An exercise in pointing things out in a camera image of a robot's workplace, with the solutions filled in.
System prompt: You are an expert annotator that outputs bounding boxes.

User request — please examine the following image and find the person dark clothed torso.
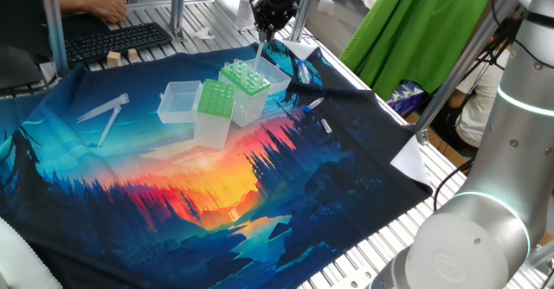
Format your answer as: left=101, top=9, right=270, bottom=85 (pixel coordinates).
left=0, top=0, right=109, bottom=61

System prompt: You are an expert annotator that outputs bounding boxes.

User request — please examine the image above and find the crumpled white paper scrap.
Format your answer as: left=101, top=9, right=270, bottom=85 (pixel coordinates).
left=192, top=26, right=216, bottom=41

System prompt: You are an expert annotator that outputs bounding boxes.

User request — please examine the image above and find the bright green fabric sheet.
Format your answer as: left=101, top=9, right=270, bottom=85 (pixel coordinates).
left=338, top=0, right=501, bottom=102

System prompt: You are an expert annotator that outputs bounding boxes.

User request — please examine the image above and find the clear box green tip rack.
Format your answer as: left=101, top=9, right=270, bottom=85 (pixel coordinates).
left=157, top=79, right=238, bottom=151
left=217, top=55, right=292, bottom=129

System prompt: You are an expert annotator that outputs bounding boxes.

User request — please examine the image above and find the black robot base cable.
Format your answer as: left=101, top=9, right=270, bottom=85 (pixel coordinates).
left=432, top=157, right=475, bottom=212

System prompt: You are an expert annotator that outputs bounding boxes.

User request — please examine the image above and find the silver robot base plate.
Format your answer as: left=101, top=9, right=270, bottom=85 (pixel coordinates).
left=339, top=266, right=377, bottom=289

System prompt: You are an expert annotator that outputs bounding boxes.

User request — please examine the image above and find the black camera cable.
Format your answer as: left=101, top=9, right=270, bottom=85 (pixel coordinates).
left=490, top=0, right=554, bottom=70

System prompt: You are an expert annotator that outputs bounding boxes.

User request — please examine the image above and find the black tripod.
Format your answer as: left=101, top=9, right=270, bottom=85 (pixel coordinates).
left=475, top=16, right=527, bottom=82

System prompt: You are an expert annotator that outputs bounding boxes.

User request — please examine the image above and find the aluminium frame beam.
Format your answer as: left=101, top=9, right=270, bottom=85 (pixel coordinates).
left=525, top=240, right=554, bottom=269

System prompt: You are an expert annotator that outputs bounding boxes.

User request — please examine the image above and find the slim blue-capped conical tube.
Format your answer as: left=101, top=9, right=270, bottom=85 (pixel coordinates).
left=302, top=97, right=325, bottom=115

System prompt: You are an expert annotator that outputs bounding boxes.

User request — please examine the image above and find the black computer keyboard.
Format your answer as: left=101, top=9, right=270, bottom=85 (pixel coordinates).
left=64, top=22, right=174, bottom=67

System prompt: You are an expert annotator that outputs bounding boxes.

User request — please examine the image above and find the white stand with base plate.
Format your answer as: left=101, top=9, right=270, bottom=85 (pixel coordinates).
left=213, top=0, right=296, bottom=33

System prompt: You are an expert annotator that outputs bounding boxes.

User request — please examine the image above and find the slanted aluminium frame post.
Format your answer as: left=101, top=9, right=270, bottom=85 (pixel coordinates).
left=410, top=0, right=531, bottom=146

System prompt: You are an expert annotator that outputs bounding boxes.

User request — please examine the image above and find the person bare hand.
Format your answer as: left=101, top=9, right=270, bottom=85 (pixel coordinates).
left=86, top=0, right=129, bottom=24

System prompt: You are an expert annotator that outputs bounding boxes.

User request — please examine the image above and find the blue patterned box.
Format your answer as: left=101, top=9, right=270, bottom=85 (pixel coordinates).
left=386, top=80, right=428, bottom=118

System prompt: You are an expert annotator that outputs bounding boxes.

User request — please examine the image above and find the printed sunset landscape cloth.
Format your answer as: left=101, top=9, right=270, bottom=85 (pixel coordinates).
left=0, top=39, right=434, bottom=289

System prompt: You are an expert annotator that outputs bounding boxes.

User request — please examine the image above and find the person bare forearm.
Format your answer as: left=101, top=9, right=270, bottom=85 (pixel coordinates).
left=58, top=0, right=92, bottom=17

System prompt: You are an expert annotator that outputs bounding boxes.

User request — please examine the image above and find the person in white shirt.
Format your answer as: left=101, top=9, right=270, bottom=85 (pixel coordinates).
left=448, top=48, right=512, bottom=150

